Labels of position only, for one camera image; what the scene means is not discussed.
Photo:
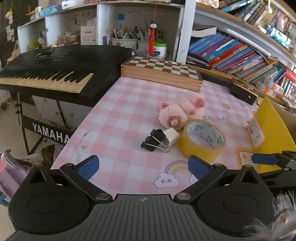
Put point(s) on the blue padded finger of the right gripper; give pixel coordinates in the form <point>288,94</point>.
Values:
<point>265,159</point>

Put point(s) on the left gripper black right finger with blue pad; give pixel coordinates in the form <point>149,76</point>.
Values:
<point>208,177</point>

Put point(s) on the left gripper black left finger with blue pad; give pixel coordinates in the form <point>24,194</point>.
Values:
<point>79,175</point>

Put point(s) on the yellow tape roll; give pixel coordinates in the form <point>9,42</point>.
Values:
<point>202,139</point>

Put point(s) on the black binder clip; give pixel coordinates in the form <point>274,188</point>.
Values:
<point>156,140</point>

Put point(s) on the yellow cardboard box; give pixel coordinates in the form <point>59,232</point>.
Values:
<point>272,129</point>

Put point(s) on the white charger cube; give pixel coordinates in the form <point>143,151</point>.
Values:
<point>172,135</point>

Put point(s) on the pink plush pig toy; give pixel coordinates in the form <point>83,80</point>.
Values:
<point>176,112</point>

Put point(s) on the brown wooden box with knobs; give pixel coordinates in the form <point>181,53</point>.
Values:
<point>243,91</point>

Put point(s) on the black Yamaha keyboard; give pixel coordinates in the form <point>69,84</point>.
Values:
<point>78,72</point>

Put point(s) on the wooden chess board box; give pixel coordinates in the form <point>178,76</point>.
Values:
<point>164,72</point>

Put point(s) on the smartphone with lit screen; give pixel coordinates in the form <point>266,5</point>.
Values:
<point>278,36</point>

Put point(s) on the white jar green lid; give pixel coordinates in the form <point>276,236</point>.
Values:
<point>160,49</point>

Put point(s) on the white pen holder cup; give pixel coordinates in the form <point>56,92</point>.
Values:
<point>126,43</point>

